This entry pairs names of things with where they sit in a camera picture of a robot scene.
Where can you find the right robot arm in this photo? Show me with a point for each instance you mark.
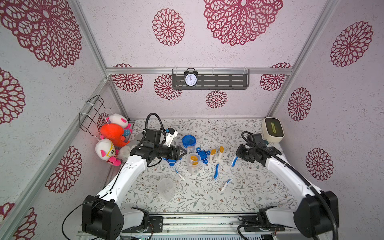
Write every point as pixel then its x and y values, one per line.
pixel 317 212

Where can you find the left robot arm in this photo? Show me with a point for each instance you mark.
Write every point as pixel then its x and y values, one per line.
pixel 102 216

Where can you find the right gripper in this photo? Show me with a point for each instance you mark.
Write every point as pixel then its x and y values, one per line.
pixel 241 152

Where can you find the black alarm clock on shelf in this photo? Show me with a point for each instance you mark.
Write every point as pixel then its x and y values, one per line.
pixel 191 77

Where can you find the red plush toy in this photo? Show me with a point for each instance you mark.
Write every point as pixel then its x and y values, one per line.
pixel 114 133

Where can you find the lower white pink plush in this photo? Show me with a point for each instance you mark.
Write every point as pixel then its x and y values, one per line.
pixel 106 151

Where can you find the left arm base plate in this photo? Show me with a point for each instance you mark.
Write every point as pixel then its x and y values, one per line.
pixel 153 224

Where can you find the grey wall shelf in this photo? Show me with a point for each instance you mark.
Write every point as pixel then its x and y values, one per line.
pixel 213 81

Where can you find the wrapped toothbrush lower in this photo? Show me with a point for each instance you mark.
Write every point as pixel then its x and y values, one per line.
pixel 226 185

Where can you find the left blue container lid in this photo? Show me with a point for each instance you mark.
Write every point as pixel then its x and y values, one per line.
pixel 172 163

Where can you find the white pink plush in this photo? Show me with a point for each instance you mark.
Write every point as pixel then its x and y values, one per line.
pixel 119 120
pixel 106 151

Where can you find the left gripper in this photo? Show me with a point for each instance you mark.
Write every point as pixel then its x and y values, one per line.
pixel 176 156

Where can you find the white small plush dog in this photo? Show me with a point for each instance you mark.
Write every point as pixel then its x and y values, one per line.
pixel 125 152

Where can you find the upper white pink plush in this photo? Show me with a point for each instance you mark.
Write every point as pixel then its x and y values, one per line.
pixel 119 120

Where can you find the clear plastic container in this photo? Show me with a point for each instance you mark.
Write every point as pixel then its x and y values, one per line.
pixel 189 162
pixel 166 189
pixel 190 149

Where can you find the cream box with green window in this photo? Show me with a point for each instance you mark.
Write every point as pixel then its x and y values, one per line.
pixel 272 130

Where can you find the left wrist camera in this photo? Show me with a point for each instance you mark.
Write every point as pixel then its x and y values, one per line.
pixel 170 135

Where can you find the black wire basket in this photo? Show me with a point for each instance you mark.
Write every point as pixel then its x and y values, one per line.
pixel 88 119

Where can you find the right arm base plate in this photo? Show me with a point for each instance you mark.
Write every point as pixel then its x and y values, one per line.
pixel 253 223

